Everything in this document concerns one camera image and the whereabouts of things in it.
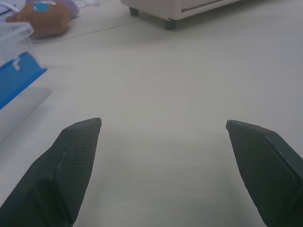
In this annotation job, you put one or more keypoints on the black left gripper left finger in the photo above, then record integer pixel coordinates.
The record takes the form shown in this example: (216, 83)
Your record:
(68, 165)

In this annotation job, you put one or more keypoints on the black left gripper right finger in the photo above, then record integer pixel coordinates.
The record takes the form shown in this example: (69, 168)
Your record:
(265, 170)

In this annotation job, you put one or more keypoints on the blue box lid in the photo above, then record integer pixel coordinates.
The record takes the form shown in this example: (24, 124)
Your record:
(17, 76)

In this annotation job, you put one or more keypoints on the clear plastic storage box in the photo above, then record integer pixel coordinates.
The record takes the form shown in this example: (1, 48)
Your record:
(14, 71)

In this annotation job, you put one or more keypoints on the brown plush toy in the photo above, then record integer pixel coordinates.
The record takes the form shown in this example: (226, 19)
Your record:
(43, 20)

